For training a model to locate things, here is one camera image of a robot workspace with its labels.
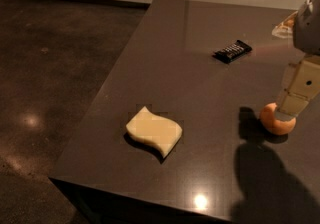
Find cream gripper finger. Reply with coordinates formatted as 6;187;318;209
276;54;320;117

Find pale yellow wavy sponge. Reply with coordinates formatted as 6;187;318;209
126;106;183;158

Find black rxbar chocolate bar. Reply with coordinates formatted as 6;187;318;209
213;40;252;64

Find clear plastic wrapped snack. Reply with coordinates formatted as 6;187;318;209
272;11;298;39

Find orange round fruit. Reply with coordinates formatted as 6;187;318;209
259;103;296;135

